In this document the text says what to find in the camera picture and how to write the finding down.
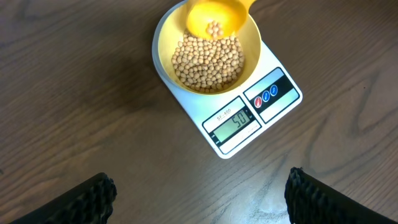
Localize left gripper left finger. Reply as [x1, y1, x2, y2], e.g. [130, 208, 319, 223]
[11, 172, 117, 224]

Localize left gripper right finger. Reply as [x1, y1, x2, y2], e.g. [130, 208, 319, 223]
[284, 167, 397, 224]

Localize soybeans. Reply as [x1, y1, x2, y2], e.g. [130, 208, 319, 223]
[206, 21, 224, 39]
[171, 30, 245, 93]

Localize yellow measuring scoop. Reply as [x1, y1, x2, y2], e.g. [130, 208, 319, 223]
[185, 0, 256, 39]

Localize white digital kitchen scale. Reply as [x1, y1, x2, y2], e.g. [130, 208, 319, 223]
[151, 0, 303, 160]

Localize soybeans in bowl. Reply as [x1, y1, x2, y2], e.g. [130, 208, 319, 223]
[171, 30, 245, 93]

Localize yellow plastic bowl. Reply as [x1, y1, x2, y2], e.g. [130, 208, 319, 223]
[152, 1, 262, 95]

